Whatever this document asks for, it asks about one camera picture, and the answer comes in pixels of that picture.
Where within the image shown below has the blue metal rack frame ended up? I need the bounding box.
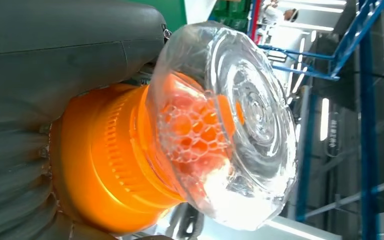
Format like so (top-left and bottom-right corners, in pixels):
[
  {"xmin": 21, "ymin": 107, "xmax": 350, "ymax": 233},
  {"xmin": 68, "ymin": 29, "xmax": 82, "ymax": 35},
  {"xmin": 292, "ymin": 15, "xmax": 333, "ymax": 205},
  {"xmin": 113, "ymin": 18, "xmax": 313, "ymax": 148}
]
[{"xmin": 249, "ymin": 0, "xmax": 384, "ymax": 240}]

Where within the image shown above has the green plastic crate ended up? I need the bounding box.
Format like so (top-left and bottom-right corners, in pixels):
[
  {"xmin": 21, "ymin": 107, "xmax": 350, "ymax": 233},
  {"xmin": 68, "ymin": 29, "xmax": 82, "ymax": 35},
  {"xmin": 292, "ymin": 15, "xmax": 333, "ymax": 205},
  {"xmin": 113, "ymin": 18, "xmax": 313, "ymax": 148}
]
[{"xmin": 211, "ymin": 0, "xmax": 253, "ymax": 32}]

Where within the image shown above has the orange detergent bottle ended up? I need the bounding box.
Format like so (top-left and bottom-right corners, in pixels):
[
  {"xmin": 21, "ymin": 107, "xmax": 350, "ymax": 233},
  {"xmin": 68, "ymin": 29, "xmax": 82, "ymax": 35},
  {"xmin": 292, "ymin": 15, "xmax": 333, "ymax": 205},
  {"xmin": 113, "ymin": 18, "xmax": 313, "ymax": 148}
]
[{"xmin": 47, "ymin": 20, "xmax": 300, "ymax": 237}]

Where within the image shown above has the white table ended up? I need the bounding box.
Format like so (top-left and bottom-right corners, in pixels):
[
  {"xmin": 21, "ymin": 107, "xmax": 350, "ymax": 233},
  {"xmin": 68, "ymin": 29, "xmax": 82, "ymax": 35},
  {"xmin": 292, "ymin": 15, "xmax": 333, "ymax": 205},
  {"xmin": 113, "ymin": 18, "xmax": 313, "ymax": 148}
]
[{"xmin": 182, "ymin": 0, "xmax": 219, "ymax": 25}]

